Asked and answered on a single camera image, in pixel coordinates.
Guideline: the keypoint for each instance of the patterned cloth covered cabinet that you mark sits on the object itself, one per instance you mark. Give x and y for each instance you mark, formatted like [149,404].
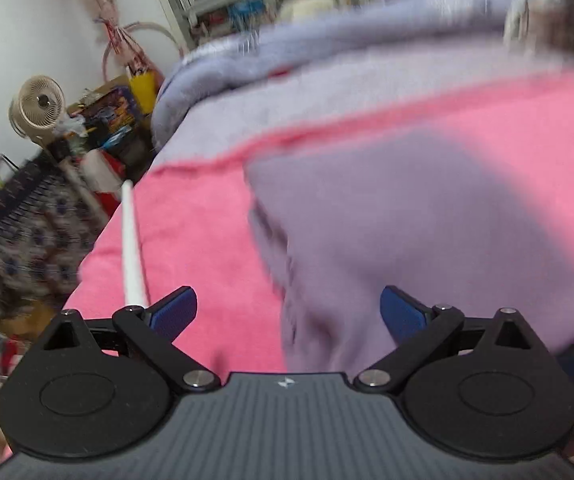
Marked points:
[46,229]

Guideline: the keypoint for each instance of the pink hula hoop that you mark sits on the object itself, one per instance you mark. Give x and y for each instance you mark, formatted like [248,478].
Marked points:
[122,44]

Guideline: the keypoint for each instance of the white plastic pipe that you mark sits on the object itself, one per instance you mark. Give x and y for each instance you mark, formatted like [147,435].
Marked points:
[135,292]

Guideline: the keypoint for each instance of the pink towel blanket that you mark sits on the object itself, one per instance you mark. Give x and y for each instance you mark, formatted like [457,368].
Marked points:
[96,400]

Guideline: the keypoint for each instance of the blue plush toy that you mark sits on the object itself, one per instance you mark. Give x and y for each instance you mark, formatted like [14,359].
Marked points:
[246,14]

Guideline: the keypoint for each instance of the purple sweater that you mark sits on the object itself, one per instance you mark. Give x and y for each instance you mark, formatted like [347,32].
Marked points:
[336,226]

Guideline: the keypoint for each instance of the lavender bed sheet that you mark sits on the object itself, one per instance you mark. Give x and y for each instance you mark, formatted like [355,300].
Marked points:
[348,83]

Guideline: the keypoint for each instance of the pink left curtain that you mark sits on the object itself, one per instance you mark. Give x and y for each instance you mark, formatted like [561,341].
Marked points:
[102,5]

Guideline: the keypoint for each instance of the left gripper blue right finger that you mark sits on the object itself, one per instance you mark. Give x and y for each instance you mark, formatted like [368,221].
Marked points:
[408,321]

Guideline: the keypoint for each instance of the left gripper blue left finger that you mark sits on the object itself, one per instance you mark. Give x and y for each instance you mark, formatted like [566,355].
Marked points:
[168,317]

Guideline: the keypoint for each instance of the blue-grey duvet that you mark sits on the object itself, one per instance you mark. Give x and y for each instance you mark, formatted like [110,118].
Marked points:
[245,58]

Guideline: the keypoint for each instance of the cream desk fan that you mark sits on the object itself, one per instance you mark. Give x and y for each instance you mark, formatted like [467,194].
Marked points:
[37,108]

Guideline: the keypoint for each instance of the yellow bag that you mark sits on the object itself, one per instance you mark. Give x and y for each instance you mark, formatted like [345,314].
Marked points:
[144,88]

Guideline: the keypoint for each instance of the colourful toy box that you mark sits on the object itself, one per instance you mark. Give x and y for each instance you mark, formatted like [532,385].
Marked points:
[113,111]

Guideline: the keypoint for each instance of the cream pillow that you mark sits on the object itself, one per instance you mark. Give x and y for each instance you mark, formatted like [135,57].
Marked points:
[300,10]

